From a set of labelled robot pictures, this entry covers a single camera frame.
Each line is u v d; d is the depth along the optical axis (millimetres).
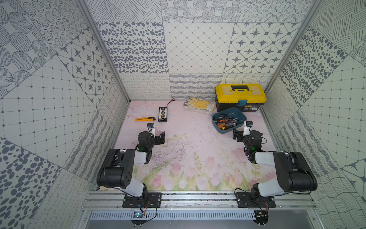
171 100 1214
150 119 1076
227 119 1041
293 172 452
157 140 856
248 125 801
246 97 1011
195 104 1182
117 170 452
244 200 732
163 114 1106
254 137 703
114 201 749
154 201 743
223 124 1009
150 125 818
